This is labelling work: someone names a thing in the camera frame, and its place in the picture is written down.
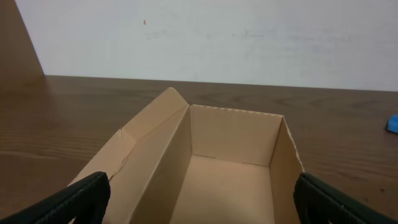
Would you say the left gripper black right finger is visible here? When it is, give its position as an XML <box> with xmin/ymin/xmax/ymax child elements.
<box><xmin>294</xmin><ymin>172</ymin><xmax>397</xmax><ymax>224</ymax></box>

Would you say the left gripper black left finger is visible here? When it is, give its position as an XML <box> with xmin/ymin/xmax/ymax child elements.
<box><xmin>1</xmin><ymin>171</ymin><xmax>111</xmax><ymax>224</ymax></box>

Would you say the brown cardboard box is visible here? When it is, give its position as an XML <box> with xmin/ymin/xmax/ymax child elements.
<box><xmin>77</xmin><ymin>88</ymin><xmax>303</xmax><ymax>223</ymax></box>

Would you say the blue plastic case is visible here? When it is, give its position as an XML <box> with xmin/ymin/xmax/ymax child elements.
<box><xmin>386</xmin><ymin>114</ymin><xmax>398</xmax><ymax>134</ymax></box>

